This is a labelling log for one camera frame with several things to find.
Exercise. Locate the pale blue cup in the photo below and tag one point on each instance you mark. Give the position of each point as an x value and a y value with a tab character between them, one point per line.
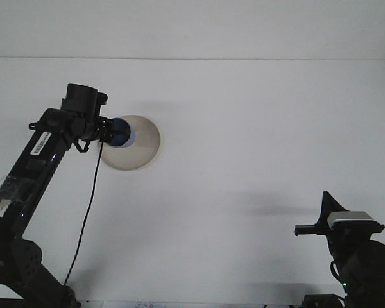
132	137

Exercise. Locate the pale round plate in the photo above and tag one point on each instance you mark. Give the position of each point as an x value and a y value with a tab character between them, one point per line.
144	150

